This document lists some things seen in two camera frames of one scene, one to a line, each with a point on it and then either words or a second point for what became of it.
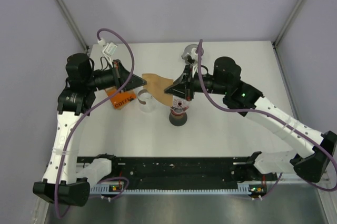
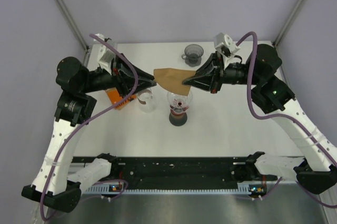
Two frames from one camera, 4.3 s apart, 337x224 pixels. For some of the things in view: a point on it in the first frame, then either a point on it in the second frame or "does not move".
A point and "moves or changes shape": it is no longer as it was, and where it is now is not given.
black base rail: (174, 170) does not move
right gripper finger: (180, 80) to (209, 68)
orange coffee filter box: (119, 99) does not move
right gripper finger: (180, 92) to (205, 81)
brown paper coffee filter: (156, 85) moves or changes shape
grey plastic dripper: (191, 50) does not move
